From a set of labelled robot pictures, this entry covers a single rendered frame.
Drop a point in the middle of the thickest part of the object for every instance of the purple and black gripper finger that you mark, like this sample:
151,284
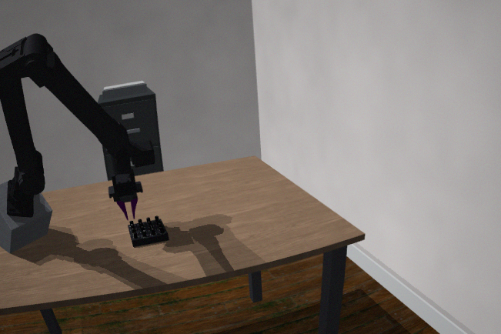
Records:
121,205
134,203

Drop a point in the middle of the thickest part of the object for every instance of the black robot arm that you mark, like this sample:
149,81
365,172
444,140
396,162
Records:
28,58

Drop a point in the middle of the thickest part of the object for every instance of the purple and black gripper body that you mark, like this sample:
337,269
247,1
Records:
116,196

